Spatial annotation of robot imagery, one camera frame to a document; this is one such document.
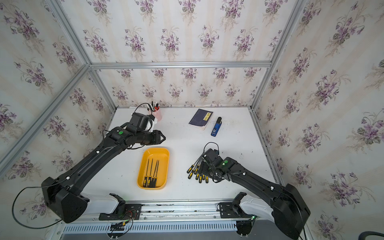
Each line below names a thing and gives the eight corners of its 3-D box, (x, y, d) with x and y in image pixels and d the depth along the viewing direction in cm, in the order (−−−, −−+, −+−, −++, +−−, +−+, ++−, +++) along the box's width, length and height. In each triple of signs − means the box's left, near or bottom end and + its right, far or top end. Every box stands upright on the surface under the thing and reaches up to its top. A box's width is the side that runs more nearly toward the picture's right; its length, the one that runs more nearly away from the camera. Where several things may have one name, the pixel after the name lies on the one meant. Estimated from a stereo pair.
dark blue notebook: (188, 124, 111) (188, 122, 110) (198, 109, 122) (198, 107, 120) (204, 130, 108) (204, 128, 106) (213, 114, 119) (213, 112, 117)
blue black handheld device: (211, 135, 106) (211, 131, 102) (217, 120, 115) (218, 116, 111) (216, 137, 105) (217, 133, 101) (222, 122, 114) (223, 118, 110)
